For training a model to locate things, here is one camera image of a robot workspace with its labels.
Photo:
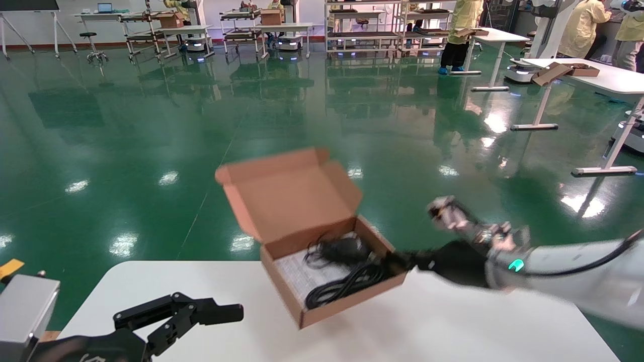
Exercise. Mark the dark board on stand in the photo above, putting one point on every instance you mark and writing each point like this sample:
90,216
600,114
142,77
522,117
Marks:
25,5

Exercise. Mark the person in yellow coat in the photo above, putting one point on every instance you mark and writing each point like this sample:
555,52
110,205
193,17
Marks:
631,30
583,27
177,6
463,20

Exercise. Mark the white table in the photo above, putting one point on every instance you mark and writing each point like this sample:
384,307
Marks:
186,29
614,78
287,26
503,36

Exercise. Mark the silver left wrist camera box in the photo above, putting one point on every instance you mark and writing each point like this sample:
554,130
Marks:
22,311

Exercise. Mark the brown cardboard storage box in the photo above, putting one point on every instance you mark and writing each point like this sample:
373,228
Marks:
287,196

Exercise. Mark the black stool with chrome base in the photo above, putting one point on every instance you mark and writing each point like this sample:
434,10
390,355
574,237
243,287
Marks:
93,48

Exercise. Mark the tall metal shelf rack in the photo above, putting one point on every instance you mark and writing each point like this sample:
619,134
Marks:
362,35
427,32

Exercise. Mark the long white desk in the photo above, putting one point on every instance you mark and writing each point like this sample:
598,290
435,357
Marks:
90,16

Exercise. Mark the small black stool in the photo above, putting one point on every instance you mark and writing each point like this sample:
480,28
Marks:
362,23

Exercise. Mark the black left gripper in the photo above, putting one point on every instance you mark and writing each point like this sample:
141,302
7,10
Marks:
90,349

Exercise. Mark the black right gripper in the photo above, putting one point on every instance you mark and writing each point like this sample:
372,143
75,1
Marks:
458,264

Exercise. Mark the open laptop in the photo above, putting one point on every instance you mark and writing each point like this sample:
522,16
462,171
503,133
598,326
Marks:
104,8

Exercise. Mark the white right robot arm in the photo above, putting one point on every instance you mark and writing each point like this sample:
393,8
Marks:
578,281

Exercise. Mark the white wheeled robot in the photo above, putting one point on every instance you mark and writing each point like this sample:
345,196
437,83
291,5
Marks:
289,42
631,136
195,45
548,30

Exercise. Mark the white printed paper manual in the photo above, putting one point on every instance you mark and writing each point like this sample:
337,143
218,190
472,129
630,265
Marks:
297,274

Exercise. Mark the metal shelf cart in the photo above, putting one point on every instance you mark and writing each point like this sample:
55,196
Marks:
241,35
141,36

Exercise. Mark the flat brown cardboard piece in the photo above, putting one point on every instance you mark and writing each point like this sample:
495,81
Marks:
478,31

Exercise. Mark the open flat cardboard box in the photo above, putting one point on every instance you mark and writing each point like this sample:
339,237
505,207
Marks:
553,73

